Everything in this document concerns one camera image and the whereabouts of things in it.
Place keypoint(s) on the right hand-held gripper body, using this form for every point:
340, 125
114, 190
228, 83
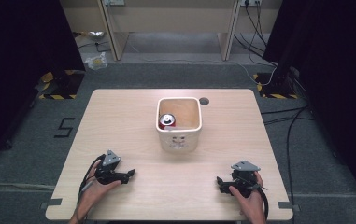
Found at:
244, 182

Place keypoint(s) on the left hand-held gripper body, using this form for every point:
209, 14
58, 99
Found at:
107, 174

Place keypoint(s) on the white square bin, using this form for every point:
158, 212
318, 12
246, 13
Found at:
178, 140

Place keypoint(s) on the red soda can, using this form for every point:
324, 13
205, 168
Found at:
167, 120

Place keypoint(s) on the person's left hand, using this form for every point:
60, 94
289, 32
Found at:
95, 193

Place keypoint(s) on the person's right hand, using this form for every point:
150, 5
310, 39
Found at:
252, 203

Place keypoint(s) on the grey tape strip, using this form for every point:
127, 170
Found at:
286, 205
54, 202

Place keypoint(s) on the stand base with hazard tape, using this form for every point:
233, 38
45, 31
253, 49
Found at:
275, 87
62, 85

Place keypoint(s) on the crumpled clear plastic bag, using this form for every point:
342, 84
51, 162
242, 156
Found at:
97, 62

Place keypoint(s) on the crumpled silver foil wrapper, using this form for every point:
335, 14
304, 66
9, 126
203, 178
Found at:
95, 34

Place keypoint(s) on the black curtain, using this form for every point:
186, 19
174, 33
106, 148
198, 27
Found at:
337, 62
17, 49

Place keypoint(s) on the white power strip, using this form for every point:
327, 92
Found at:
113, 2

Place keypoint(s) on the white wall socket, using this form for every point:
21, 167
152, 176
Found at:
249, 2

